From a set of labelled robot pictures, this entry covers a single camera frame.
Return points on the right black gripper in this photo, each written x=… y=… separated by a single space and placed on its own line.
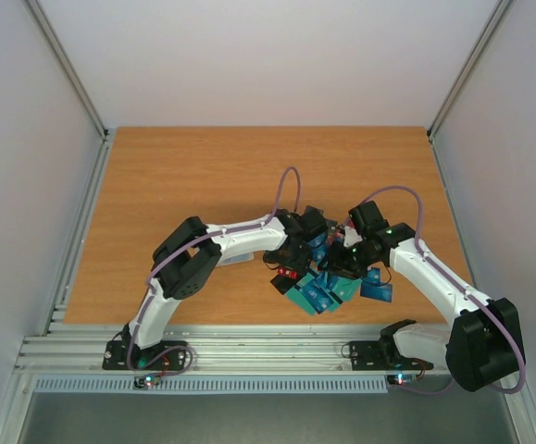
x=337 y=265

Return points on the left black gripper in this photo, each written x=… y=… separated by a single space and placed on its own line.
x=302 y=264

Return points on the beige card holder wallet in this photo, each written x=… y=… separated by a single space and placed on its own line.
x=237 y=259

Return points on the teal VIP card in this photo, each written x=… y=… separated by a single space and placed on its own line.
x=345 y=288

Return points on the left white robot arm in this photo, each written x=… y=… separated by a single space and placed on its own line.
x=186 y=259

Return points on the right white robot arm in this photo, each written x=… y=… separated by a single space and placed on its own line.
x=482 y=342

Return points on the red VIP card left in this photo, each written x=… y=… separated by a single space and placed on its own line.
x=287 y=272

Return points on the blue card centre top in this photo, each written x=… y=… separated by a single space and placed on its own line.
x=319 y=247

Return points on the blue card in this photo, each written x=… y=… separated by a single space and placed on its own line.
x=319 y=247
x=377 y=292

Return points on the black card under red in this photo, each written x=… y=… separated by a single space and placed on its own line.
x=282 y=284

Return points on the blue card right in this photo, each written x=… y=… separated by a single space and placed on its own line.
x=377 y=292

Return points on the right small circuit board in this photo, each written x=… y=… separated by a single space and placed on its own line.
x=401 y=379

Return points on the small circuit board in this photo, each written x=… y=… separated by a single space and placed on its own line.
x=401 y=379
x=147 y=381

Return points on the left small circuit board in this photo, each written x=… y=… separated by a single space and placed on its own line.
x=147 y=381

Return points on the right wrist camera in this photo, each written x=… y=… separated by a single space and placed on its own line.
x=348 y=236

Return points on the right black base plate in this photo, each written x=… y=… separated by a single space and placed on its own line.
x=370 y=355

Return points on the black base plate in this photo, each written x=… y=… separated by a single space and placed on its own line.
x=370 y=355
x=166 y=355

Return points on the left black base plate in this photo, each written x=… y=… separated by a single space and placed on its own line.
x=166 y=355

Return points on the grey slotted cable duct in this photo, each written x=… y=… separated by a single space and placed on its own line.
x=215 y=385

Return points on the right aluminium frame post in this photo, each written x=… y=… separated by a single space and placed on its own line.
x=473 y=58

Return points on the aluminium frame post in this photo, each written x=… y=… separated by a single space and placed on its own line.
x=473 y=58
x=51 y=38

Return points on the left aluminium frame post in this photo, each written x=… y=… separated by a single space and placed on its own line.
x=51 y=38

